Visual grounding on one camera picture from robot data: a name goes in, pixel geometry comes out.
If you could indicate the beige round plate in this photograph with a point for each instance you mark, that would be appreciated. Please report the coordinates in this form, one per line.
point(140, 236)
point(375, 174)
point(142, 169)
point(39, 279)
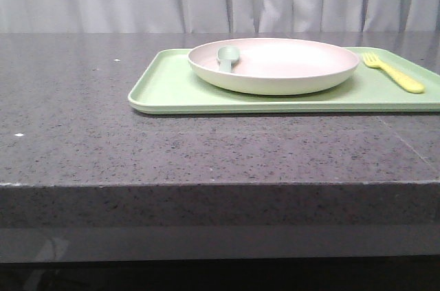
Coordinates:
point(275, 66)

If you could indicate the yellow plastic fork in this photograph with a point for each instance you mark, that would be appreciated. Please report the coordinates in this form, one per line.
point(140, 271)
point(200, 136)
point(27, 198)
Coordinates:
point(403, 80)

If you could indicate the light green tray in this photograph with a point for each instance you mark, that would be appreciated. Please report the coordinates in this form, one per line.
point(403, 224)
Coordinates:
point(169, 87)

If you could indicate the light green spoon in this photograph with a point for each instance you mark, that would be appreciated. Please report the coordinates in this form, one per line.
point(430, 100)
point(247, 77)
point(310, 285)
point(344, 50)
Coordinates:
point(227, 57)

